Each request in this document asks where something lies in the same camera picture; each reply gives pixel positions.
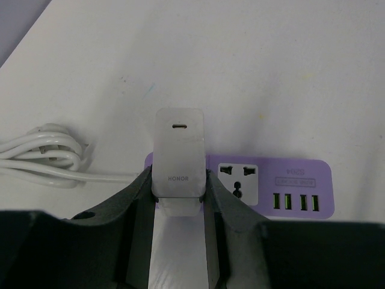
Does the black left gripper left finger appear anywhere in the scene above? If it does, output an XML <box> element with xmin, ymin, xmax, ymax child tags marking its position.
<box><xmin>1</xmin><ymin>168</ymin><xmax>155</xmax><ymax>288</ymax></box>

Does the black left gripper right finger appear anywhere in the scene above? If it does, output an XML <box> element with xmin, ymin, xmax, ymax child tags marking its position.
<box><xmin>203</xmin><ymin>171</ymin><xmax>384</xmax><ymax>288</ymax></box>

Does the small white block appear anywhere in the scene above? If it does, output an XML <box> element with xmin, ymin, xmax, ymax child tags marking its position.
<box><xmin>152</xmin><ymin>108</ymin><xmax>206</xmax><ymax>217</ymax></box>

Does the purple power strip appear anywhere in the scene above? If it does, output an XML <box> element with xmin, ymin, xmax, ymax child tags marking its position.
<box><xmin>144</xmin><ymin>152</ymin><xmax>336</xmax><ymax>220</ymax></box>

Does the white coiled power cord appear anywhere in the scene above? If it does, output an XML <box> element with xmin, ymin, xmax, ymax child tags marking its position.
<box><xmin>0</xmin><ymin>123</ymin><xmax>141</xmax><ymax>189</ymax></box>

